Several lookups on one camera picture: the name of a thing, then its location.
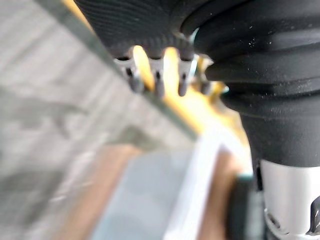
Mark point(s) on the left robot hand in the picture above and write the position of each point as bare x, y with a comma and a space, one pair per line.
262, 62

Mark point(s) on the yellow metal shelf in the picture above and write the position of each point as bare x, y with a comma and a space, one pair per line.
196, 110

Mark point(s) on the brown cardboard box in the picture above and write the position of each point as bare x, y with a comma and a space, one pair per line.
107, 175

